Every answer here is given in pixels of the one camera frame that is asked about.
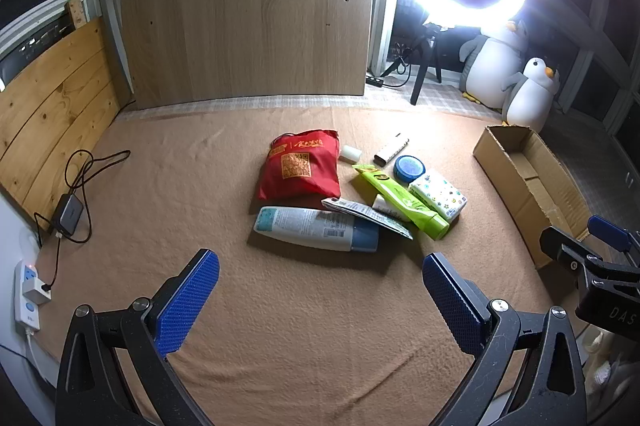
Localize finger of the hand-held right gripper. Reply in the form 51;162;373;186
587;215;640;267
540;226;601;279

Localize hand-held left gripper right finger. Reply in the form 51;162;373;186
421;252;588;426

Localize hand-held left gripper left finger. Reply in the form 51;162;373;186
55;249;221;426

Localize cardboard box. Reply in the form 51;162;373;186
473;125;593;270

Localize printed tissue pack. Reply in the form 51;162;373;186
407;169;468;223

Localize green tube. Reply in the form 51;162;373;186
352;163;450;241

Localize white carded blister pack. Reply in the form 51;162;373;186
321;197;415;241

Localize white bottle with blue cap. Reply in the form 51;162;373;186
254;206;381;253

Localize round blue tin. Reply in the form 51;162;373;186
393;155;426;183

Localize small white rectangular tube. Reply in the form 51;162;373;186
373;133;410;166

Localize red drawstring bag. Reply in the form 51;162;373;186
256;129;342;202

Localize small penguin plush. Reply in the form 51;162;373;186
501;57;561;130

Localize grey power adapter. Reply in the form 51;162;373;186
51;193;83;237

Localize white plug charger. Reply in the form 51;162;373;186
25;283;52;304

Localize white power strip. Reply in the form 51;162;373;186
14;260;53;334

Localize large penguin plush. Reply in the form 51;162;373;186
459;19;531;107

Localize black tripod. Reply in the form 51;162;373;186
385;24;443;106

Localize pine plank panel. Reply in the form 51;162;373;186
0;16;133;232

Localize light wooden board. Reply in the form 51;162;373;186
120;0;376;109

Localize black adapter cable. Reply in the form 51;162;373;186
34;149;132;247

